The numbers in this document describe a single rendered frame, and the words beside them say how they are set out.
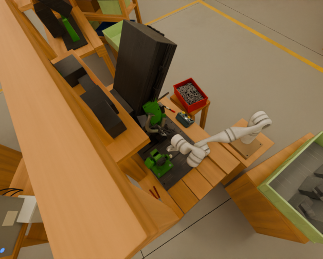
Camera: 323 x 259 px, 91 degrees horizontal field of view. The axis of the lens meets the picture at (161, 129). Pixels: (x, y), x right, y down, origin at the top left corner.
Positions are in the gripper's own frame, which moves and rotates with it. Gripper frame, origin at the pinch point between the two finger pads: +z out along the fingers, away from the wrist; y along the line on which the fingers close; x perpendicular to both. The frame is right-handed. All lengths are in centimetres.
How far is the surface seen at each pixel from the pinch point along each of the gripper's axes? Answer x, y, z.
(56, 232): -17, 66, -56
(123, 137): -2.8, 36.1, -16.5
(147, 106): -6.5, 3.4, 18.6
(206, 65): -62, -189, 143
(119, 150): 1.1, 38.6, -20.1
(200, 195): 35, -28, -34
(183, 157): 22.6, -28.3, -6.6
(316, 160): -15, -95, -67
